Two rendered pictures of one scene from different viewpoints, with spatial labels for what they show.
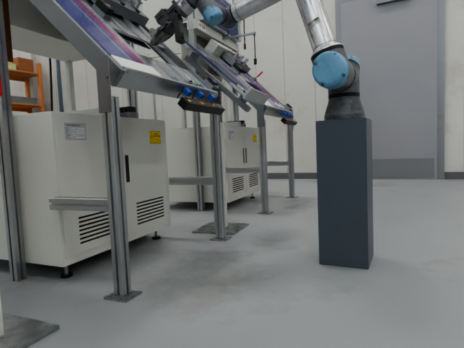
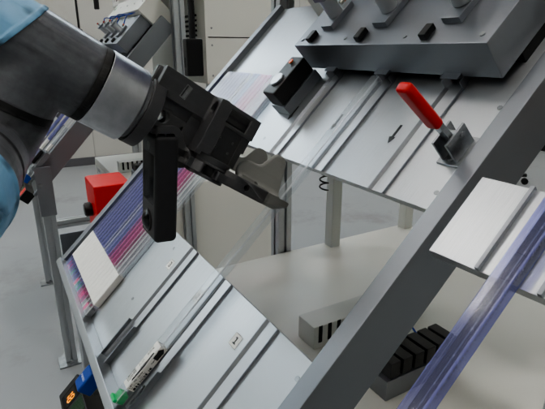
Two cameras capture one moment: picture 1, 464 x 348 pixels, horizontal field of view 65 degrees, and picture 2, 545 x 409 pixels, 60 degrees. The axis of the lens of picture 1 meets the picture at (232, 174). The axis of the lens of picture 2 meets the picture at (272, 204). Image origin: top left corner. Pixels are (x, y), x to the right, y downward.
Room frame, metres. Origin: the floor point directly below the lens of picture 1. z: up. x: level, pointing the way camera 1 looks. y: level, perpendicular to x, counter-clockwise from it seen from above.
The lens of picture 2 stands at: (2.01, -0.12, 1.12)
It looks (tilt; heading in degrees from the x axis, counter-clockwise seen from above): 18 degrees down; 126
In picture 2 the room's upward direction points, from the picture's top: straight up
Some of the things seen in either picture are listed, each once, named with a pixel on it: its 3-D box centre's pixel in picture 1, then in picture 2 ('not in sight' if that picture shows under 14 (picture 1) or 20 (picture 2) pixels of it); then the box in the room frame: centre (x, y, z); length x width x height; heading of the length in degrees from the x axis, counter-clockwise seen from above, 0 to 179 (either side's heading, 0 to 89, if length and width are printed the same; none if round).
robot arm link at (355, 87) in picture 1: (342, 76); not in sight; (1.41, -0.44, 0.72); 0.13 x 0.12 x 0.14; 149
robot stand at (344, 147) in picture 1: (345, 190); not in sight; (1.41, -0.44, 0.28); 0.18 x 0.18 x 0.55; 63
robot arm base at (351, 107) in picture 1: (344, 107); not in sight; (1.41, -0.44, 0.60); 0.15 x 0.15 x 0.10
